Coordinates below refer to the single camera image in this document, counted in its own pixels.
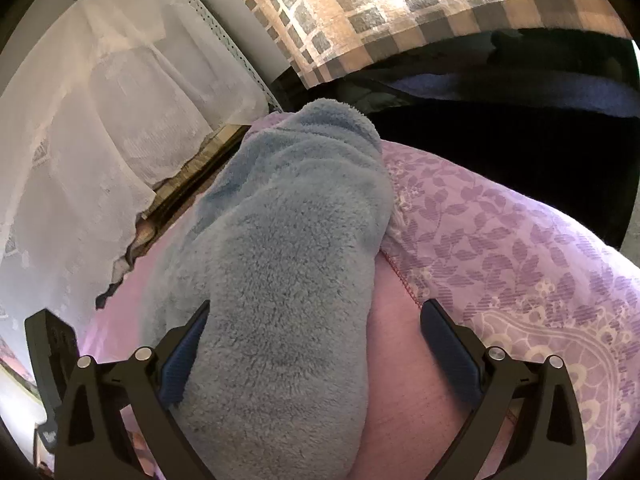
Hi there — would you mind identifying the black cloth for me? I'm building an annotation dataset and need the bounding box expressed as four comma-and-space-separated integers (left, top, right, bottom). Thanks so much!
277, 26, 640, 252

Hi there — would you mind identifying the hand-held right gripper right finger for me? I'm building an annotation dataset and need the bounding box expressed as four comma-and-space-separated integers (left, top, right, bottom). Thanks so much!
420, 299, 587, 480

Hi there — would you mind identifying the white lace curtain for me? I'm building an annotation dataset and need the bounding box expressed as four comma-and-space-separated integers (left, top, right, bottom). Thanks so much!
0, 0, 271, 313

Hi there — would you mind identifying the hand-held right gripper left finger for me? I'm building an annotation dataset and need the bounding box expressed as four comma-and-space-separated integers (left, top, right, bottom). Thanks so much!
54, 300, 217, 480

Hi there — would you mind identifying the checked blanket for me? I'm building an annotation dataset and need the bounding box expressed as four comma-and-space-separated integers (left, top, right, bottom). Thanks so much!
209, 0, 635, 87

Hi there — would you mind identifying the light blue fleece garment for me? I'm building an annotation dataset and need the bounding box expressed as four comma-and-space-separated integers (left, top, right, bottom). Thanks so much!
137, 99, 397, 480

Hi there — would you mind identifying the pink blanket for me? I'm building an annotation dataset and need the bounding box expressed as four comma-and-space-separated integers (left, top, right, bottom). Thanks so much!
80, 210, 516, 480

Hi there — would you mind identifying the wooden bed frame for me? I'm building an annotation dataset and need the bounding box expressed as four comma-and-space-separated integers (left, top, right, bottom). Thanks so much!
132, 124, 253, 223

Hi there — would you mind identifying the purple floral bed sheet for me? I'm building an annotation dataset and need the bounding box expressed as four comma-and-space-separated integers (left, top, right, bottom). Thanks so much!
245, 111, 640, 480

